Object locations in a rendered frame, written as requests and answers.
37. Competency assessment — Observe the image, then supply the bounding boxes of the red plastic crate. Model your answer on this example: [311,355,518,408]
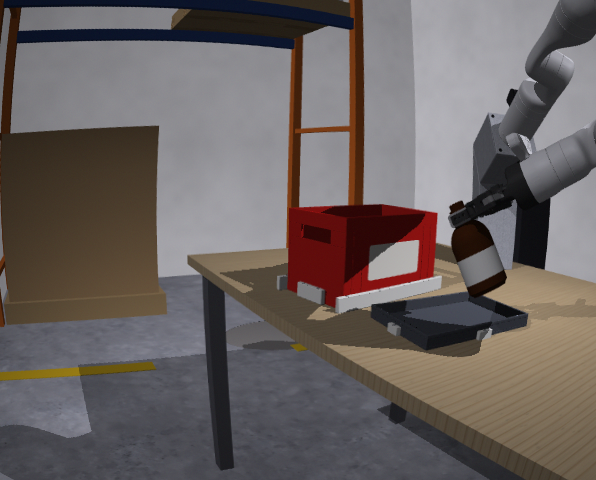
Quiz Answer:
[287,204,438,308]

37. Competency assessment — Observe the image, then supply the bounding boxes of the brown bottle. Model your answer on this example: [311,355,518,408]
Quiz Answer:
[451,220,507,298]

